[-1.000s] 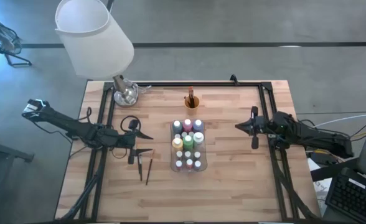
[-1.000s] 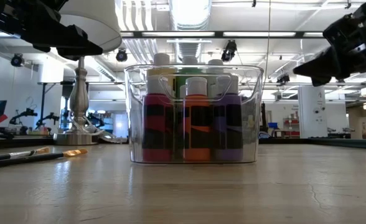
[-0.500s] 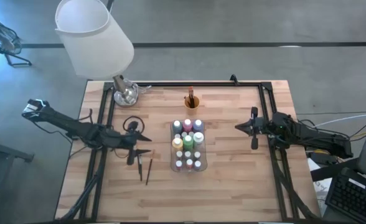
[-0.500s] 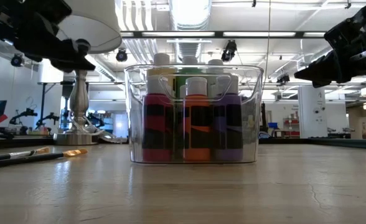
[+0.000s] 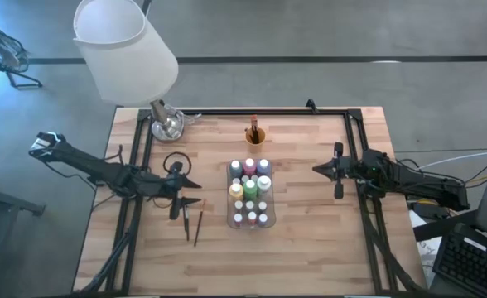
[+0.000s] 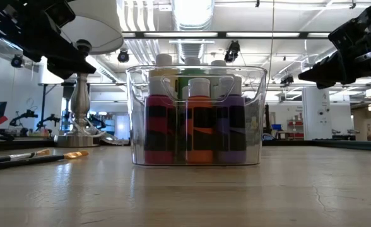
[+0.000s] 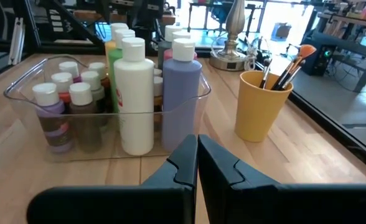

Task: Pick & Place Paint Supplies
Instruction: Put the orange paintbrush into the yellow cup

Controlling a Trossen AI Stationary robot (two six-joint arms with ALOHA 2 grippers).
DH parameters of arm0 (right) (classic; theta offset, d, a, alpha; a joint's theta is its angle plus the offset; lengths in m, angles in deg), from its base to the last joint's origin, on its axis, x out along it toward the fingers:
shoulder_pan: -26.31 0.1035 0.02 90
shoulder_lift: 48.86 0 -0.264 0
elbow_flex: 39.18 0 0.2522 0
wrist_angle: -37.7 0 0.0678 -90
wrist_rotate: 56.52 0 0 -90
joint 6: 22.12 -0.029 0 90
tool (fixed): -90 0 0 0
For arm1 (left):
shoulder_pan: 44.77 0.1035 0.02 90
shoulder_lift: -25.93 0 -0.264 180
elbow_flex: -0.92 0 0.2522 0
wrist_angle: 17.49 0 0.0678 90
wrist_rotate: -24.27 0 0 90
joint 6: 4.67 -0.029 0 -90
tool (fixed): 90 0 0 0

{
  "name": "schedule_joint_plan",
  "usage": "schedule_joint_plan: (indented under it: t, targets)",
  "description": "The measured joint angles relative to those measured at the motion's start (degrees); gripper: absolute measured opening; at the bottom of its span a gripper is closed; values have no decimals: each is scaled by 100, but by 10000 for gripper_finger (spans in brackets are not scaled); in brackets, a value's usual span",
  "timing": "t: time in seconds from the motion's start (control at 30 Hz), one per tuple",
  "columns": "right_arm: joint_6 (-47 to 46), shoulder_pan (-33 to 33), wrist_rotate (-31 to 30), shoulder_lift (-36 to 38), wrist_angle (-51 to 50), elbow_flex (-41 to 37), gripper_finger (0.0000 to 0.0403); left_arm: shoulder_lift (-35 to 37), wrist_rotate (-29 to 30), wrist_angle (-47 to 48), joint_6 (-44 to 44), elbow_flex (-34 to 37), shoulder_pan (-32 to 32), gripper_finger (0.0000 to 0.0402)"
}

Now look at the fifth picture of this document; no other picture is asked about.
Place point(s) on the small silver paint bottle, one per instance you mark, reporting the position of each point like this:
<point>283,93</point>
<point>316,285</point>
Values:
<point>262,205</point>

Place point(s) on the large blue paint bottle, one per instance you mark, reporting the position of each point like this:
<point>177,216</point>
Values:
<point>263,165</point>

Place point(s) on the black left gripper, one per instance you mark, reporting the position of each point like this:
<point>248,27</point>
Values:
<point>174,186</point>

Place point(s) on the paintbrush gold ferrule orange tip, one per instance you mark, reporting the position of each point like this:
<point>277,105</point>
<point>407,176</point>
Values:
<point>251,134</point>

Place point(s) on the small red-orange paint bottle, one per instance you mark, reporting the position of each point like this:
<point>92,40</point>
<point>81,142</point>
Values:
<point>236,181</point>

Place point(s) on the large green paint bottle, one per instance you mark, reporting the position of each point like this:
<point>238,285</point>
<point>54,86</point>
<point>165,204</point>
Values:
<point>250,187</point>

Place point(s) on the small purple paint bottle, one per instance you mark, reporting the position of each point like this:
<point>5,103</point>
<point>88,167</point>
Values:
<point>263,218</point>

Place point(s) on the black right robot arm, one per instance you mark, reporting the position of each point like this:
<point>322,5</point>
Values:
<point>413,182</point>

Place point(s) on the small dark brown paint bottle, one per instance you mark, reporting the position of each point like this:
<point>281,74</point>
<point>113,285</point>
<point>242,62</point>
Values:
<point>249,205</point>

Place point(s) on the large teal-grey paint bottle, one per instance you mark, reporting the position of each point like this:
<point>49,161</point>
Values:
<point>235,166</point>

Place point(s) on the clear plastic bin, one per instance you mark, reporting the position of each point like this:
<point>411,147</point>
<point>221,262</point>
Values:
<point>251,226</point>

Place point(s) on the black power brick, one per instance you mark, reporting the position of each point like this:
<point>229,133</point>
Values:
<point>432,210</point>

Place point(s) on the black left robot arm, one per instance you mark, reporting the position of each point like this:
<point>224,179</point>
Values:
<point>94,169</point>

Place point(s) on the small burnt-orange paint bottle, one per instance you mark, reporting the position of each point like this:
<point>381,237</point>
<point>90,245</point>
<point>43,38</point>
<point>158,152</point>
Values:
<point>238,204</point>

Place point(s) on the white paper sheet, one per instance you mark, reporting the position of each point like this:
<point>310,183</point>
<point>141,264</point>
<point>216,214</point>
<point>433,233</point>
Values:
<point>427,252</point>

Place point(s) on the small magenta paint bottle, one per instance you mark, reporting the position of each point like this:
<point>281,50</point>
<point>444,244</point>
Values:
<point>237,218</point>

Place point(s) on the black clamp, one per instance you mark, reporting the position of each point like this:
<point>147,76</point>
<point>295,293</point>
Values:
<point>311,105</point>

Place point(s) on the large pink paint bottle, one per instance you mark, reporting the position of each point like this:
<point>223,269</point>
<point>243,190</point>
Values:
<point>249,164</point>

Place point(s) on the large yellow paint bottle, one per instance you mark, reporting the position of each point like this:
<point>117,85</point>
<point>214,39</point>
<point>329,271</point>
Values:
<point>236,190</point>

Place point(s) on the fan paintbrush orange bristles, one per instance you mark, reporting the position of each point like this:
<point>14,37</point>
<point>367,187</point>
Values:
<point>254,121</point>

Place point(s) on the orange plastic cup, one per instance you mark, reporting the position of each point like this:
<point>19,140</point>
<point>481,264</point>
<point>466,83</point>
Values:
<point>256,147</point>

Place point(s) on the small pink paint bottle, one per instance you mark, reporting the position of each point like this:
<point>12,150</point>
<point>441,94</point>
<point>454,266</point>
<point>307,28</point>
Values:
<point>245,179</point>

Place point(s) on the small bright orange paint bottle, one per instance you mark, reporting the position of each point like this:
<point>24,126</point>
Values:
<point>252,216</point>

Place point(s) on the black paintbrush silver ferrule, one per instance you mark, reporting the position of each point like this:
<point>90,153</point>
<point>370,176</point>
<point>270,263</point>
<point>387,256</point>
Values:
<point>257,136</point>

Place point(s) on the black keyboard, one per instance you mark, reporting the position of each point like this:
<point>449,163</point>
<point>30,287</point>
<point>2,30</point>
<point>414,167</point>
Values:
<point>471,265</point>

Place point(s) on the paintbrush silver ferrule tan bristles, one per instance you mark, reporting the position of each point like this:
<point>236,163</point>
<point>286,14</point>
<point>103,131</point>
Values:
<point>186,227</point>

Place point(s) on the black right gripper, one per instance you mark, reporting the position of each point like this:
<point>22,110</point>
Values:
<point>345,169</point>

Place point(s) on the large white paint bottle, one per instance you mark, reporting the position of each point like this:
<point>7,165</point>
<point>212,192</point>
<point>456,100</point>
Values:
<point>263,183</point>

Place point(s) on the table lamp white shade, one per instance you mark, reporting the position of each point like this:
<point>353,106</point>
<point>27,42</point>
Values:
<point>123,54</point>

